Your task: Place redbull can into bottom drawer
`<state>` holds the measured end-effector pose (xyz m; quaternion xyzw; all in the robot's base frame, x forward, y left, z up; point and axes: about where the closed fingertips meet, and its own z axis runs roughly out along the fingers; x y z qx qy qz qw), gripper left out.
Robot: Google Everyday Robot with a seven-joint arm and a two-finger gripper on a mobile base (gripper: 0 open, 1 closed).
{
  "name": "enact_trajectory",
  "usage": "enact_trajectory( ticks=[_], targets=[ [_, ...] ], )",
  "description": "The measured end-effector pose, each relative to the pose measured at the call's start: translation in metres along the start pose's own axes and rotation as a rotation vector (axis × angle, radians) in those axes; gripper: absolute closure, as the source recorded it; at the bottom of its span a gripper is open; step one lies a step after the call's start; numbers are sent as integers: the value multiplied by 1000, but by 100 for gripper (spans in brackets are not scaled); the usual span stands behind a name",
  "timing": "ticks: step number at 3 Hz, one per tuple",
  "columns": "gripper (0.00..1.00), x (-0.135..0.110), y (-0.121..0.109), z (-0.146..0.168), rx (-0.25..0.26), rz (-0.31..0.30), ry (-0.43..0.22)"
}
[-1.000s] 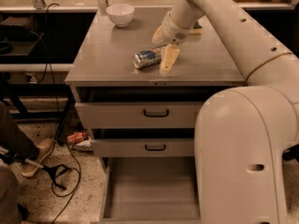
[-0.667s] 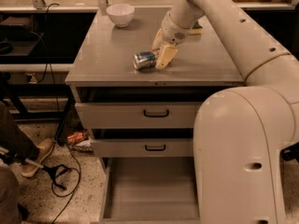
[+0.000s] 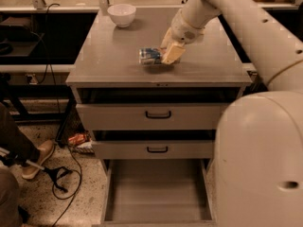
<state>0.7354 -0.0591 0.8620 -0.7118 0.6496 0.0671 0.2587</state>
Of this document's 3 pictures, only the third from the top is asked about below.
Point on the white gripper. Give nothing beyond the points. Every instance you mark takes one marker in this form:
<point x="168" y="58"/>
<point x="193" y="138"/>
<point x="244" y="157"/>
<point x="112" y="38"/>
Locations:
<point x="184" y="32"/>

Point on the silver blue redbull can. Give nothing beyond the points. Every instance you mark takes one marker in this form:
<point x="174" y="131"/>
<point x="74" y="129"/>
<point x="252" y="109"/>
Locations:
<point x="150" y="56"/>

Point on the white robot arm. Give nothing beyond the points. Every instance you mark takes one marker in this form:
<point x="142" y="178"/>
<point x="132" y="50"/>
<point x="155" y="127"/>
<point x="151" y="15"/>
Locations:
<point x="259" y="140"/>

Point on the grey metal drawer cabinet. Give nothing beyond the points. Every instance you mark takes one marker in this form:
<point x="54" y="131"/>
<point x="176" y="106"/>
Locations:
<point x="108" y="71"/>

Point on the top grey drawer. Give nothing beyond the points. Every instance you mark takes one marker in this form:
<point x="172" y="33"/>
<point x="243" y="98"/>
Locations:
<point x="98" y="117"/>

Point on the middle grey drawer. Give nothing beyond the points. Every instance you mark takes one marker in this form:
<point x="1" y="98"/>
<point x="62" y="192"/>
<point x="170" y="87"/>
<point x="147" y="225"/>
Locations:
<point x="175" y="149"/>

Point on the bottom grey open drawer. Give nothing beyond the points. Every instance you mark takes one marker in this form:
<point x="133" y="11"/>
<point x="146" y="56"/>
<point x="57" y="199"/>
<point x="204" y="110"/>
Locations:
<point x="157" y="193"/>

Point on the white ceramic bowl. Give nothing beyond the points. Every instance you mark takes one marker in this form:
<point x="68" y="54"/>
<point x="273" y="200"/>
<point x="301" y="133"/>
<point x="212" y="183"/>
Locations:
<point x="122" y="15"/>

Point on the orange snack packet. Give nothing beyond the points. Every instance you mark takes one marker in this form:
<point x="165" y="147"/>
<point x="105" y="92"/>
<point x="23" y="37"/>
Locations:
<point x="78" y="139"/>

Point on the person's leg brown trousers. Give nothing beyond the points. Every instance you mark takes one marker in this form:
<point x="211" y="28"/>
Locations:
<point x="13" y="140"/>

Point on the tan shoe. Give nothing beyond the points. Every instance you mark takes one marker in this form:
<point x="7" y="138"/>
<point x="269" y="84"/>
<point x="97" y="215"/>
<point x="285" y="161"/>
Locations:
<point x="46" y="149"/>

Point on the person's knee brown trousers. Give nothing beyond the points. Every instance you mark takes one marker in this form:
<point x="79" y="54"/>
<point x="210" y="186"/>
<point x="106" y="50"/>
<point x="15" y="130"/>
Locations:
<point x="9" y="199"/>

